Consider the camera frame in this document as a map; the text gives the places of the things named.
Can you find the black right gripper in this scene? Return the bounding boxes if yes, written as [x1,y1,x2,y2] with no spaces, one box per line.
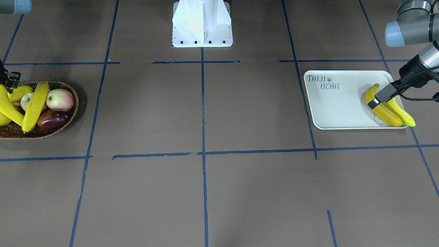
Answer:
[0,60,21,94]

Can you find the red yellow peach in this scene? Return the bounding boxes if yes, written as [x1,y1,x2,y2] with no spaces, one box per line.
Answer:
[46,89,75,111]

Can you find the yellow green apple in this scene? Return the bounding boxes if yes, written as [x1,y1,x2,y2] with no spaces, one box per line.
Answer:
[20,92,49,113]

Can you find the brown wicker basket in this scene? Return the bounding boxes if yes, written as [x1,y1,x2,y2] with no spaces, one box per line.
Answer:
[1,81,81,140]

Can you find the yellow starfruit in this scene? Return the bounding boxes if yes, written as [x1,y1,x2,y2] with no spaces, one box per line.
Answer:
[8,85,33,103]

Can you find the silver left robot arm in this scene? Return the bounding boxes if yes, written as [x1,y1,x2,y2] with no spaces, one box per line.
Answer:
[366,0,439,109]

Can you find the white bear tray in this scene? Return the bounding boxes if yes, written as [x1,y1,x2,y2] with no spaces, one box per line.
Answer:
[304,70,396,130]

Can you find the yellow lemon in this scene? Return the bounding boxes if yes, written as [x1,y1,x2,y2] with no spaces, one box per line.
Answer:
[0,112,12,126]

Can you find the yellow banana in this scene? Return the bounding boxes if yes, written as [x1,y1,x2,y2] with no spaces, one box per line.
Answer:
[22,81,49,133]
[364,83,403,127]
[0,85,24,127]
[383,98,416,127]

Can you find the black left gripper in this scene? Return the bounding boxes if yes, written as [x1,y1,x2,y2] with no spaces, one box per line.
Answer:
[367,55,439,109]

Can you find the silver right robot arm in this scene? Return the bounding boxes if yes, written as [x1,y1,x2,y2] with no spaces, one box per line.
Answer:
[0,0,32,93]

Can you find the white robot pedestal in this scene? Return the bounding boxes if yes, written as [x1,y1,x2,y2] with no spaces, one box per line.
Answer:
[171,0,233,47]

